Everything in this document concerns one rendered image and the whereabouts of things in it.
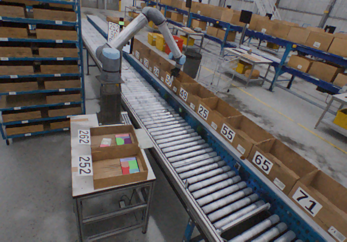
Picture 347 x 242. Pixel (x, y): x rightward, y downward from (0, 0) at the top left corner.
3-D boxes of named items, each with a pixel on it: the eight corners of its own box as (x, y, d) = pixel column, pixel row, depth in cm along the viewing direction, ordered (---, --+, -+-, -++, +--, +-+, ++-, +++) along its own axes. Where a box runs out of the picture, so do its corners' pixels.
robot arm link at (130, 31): (95, 57, 190) (153, 3, 197) (90, 52, 202) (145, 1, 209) (107, 68, 201) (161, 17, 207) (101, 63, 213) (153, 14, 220)
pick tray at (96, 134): (89, 136, 189) (89, 127, 184) (131, 132, 204) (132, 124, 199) (91, 157, 166) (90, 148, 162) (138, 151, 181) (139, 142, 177)
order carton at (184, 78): (162, 82, 286) (166, 70, 279) (180, 83, 302) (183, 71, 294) (176, 95, 258) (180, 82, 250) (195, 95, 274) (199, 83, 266)
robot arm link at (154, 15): (160, 6, 190) (188, 61, 238) (154, 4, 199) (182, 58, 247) (151, 14, 189) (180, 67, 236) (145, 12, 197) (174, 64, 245)
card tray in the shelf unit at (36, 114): (2, 122, 247) (0, 114, 242) (5, 109, 269) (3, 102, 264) (42, 117, 267) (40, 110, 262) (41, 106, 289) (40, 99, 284)
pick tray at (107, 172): (91, 161, 163) (90, 151, 158) (138, 154, 178) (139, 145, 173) (93, 190, 141) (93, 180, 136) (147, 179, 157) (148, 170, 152)
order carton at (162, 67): (152, 73, 316) (153, 62, 308) (169, 73, 331) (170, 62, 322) (163, 84, 288) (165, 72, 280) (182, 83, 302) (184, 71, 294)
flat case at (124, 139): (117, 149, 177) (117, 148, 176) (114, 136, 192) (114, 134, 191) (133, 147, 182) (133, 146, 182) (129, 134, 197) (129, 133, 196)
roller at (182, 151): (161, 157, 188) (161, 152, 185) (206, 145, 213) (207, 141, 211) (163, 160, 184) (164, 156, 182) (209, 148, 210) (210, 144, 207)
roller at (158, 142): (152, 143, 202) (153, 140, 199) (195, 134, 227) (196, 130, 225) (154, 147, 198) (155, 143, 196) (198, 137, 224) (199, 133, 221)
